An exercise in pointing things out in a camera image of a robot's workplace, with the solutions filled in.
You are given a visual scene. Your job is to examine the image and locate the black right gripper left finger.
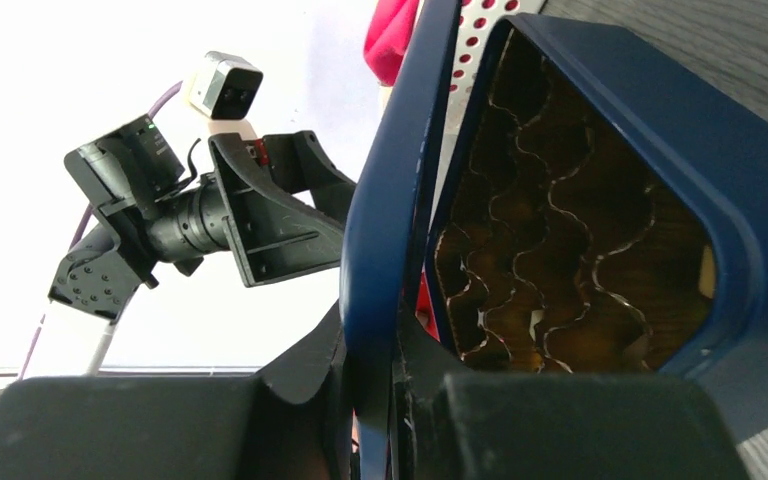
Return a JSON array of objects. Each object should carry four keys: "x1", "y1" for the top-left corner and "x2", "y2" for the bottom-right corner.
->
[{"x1": 0, "y1": 308, "x2": 351, "y2": 479}]

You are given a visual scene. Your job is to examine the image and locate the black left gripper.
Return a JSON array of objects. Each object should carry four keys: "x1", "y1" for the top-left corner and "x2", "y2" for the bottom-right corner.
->
[{"x1": 64, "y1": 114, "x2": 356, "y2": 287}]

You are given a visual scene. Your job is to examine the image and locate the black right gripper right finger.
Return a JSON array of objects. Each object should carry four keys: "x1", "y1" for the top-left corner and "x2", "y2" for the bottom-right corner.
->
[{"x1": 391, "y1": 311, "x2": 748, "y2": 479}]

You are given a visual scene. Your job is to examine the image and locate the blue tin lid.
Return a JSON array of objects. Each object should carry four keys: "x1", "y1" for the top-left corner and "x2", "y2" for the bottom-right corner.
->
[{"x1": 340, "y1": 0, "x2": 461, "y2": 479}]

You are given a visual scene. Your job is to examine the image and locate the blue chocolate tin box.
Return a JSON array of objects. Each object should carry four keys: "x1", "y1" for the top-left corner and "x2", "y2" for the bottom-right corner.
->
[{"x1": 427, "y1": 14, "x2": 768, "y2": 440}]

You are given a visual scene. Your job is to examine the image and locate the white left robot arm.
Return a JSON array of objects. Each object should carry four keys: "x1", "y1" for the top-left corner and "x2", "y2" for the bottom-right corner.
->
[{"x1": 0, "y1": 117, "x2": 360, "y2": 479}]

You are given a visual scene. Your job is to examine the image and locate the magenta cloth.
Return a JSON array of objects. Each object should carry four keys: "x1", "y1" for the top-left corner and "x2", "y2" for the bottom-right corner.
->
[{"x1": 363, "y1": 0, "x2": 421, "y2": 87}]

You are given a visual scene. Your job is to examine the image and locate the white plastic basket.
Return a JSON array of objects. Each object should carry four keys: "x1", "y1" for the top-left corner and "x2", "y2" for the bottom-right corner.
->
[{"x1": 432, "y1": 0, "x2": 546, "y2": 213}]

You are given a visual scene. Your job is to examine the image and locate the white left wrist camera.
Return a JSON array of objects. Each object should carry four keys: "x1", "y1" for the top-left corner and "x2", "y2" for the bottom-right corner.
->
[{"x1": 186, "y1": 51, "x2": 264, "y2": 120}]

